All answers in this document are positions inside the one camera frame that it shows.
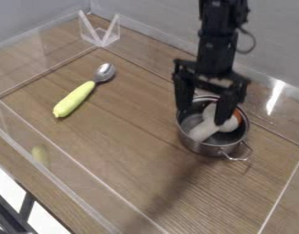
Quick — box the dark metal table leg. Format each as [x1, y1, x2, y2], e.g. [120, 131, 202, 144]
[0, 193, 37, 234]

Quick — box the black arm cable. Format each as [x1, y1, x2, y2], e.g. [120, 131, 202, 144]
[235, 26, 256, 56]

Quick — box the silver pot with handles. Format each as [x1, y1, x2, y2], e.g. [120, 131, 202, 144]
[176, 95, 252, 161]

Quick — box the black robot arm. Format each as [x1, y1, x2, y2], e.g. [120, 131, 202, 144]
[172, 0, 249, 125]

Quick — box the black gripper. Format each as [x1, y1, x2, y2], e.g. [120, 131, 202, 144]
[172, 31, 249, 126]

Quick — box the clear acrylic enclosure wall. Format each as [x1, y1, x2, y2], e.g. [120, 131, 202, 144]
[0, 19, 299, 234]

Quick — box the spoon with yellow-green handle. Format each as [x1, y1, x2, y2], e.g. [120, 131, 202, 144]
[52, 63, 116, 118]

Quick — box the plush mushroom toy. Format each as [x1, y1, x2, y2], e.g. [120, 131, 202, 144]
[188, 103, 241, 142]

